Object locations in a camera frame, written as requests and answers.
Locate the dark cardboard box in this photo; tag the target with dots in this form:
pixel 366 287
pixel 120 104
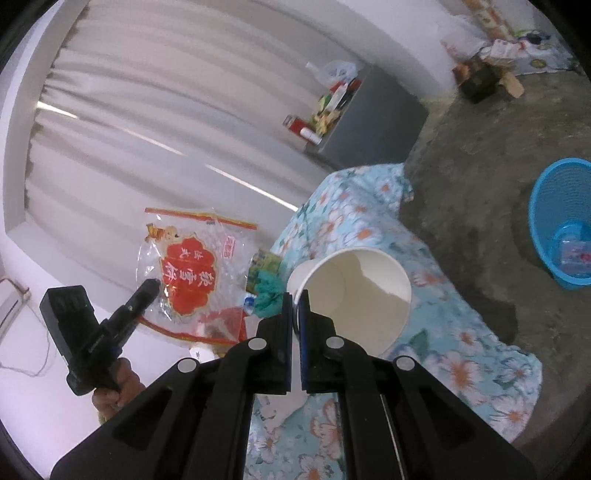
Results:
pixel 477 84

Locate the red canister on cabinet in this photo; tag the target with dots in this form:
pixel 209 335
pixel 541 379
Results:
pixel 295 124

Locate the grey bedside cabinet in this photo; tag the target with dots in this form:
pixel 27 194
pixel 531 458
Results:
pixel 380 125

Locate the white paper cup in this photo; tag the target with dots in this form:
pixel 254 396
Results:
pixel 366 292

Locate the white curtain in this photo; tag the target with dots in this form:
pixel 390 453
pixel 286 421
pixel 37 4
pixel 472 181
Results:
pixel 171 104

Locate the person's left hand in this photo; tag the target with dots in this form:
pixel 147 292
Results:
pixel 109 402

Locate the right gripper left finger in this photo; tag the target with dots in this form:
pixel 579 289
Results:
pixel 193 421

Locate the floral blue bed sheet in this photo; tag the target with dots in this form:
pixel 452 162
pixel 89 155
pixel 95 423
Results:
pixel 299 436

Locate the teal crumpled wrapper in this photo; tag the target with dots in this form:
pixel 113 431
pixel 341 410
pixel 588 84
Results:
pixel 269 290

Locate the red clear snack bag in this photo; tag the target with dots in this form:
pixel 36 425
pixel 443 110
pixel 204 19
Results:
pixel 201 260

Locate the blue plastic trash basket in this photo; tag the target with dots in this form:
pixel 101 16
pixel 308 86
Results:
pixel 559 211

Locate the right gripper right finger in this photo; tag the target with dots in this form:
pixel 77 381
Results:
pixel 398 420

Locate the clear plastic bag on cabinet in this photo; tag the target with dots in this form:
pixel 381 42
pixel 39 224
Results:
pixel 333 73

